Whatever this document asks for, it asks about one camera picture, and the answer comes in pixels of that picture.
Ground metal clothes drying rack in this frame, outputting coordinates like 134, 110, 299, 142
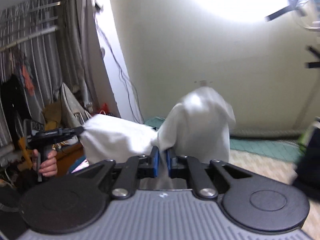
1, 1, 64, 52

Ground cluttered pile of belongings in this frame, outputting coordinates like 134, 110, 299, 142
46, 83, 108, 177

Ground white wall cables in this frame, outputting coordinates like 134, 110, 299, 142
93, 2, 145, 123

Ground white t-shirt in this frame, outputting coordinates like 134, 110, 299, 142
80, 87, 235, 164

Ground grey curtain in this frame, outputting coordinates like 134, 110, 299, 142
1, 0, 98, 148

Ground beige zigzag patterned bedsheet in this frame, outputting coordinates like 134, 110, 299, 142
230, 150, 320, 239

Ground person's left hand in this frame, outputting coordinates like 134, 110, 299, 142
32, 150, 57, 177

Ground green and black object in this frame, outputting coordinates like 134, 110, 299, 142
292, 117, 319, 202

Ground hanging dark clothes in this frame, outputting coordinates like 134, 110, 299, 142
1, 47, 31, 150

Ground teal quilted mattress pad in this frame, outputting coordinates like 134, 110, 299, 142
146, 115, 302, 163

